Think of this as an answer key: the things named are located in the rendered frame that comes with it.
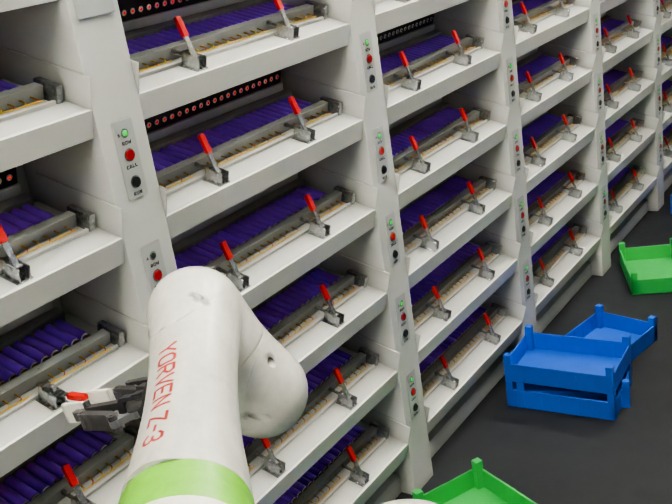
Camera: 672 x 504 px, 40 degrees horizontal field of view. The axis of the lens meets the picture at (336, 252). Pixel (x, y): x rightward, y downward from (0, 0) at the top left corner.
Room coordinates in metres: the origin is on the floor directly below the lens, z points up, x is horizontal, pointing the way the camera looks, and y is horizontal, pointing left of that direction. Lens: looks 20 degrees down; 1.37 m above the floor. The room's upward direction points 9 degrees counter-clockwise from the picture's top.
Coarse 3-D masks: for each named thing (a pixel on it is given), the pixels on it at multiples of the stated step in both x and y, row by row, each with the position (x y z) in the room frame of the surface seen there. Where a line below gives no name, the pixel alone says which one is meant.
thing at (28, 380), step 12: (96, 336) 1.34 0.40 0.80; (108, 336) 1.35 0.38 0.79; (72, 348) 1.31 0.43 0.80; (84, 348) 1.32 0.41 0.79; (96, 348) 1.34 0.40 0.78; (48, 360) 1.28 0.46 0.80; (60, 360) 1.28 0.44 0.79; (72, 360) 1.30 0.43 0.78; (24, 372) 1.24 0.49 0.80; (36, 372) 1.25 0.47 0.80; (48, 372) 1.26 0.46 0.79; (12, 384) 1.21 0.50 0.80; (24, 384) 1.22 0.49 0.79; (36, 384) 1.24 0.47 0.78; (0, 396) 1.19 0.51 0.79; (12, 396) 1.21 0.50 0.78
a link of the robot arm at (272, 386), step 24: (264, 336) 0.94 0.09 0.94; (264, 360) 0.92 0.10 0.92; (288, 360) 0.95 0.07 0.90; (240, 384) 0.90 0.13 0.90; (264, 384) 0.91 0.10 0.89; (288, 384) 0.93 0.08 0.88; (240, 408) 0.91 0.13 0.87; (264, 408) 0.91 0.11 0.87; (288, 408) 0.92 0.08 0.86; (264, 432) 0.91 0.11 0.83
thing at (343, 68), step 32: (352, 0) 1.92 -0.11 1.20; (352, 32) 1.90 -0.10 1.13; (320, 64) 1.95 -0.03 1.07; (352, 64) 1.91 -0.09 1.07; (384, 96) 1.97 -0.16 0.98; (384, 128) 1.96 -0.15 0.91; (352, 160) 1.93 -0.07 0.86; (384, 192) 1.93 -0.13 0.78; (384, 224) 1.92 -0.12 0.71; (352, 256) 1.95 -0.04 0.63; (384, 256) 1.91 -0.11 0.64; (384, 320) 1.91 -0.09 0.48; (416, 352) 1.97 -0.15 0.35; (416, 384) 1.96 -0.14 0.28; (416, 416) 1.94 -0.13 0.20; (416, 448) 1.93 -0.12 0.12; (416, 480) 1.91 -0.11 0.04
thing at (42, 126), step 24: (24, 72) 1.42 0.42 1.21; (48, 72) 1.38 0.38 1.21; (72, 72) 1.35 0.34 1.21; (0, 96) 1.30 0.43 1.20; (24, 96) 1.34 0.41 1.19; (48, 96) 1.36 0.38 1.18; (72, 96) 1.36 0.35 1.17; (0, 120) 1.27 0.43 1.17; (24, 120) 1.28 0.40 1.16; (48, 120) 1.29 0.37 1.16; (72, 120) 1.31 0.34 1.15; (0, 144) 1.21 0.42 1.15; (24, 144) 1.24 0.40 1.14; (48, 144) 1.28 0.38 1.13; (72, 144) 1.31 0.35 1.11; (0, 168) 1.21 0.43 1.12
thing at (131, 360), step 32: (96, 320) 1.41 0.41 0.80; (128, 320) 1.36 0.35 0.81; (96, 352) 1.34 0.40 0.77; (128, 352) 1.34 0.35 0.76; (64, 384) 1.25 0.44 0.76; (96, 384) 1.26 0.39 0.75; (32, 416) 1.18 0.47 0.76; (64, 416) 1.20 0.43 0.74; (0, 448) 1.11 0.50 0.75; (32, 448) 1.15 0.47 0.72
